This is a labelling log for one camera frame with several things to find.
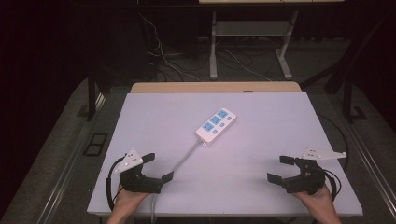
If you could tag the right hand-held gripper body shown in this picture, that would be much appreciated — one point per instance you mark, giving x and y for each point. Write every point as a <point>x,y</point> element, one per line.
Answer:
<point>306,179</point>

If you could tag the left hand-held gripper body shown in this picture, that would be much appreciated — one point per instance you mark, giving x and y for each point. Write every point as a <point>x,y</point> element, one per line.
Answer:
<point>140,183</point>

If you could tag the person's left hand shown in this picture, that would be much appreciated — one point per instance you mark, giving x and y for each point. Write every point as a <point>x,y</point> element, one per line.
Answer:
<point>130,199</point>

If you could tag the person's right hand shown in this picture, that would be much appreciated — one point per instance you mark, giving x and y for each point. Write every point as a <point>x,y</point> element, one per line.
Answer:
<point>313,200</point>

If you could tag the white table mat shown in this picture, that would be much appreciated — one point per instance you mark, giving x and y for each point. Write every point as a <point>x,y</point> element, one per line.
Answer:
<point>243,161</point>

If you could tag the white power strip blue sockets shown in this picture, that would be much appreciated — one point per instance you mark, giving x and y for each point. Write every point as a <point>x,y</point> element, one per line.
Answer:
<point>215,126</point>

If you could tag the black metal stand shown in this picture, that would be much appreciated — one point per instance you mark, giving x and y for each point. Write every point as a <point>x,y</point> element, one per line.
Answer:
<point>349,99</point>
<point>91,96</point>

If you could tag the black floor frame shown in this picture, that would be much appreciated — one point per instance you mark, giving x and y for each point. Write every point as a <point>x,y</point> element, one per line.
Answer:
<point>96,144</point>

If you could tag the aluminium floor rail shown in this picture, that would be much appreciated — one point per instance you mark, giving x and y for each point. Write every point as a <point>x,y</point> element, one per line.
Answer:
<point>370,161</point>
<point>71,165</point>

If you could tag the grey metal desk frame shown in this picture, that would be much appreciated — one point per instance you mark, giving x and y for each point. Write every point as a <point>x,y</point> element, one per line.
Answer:
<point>249,28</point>

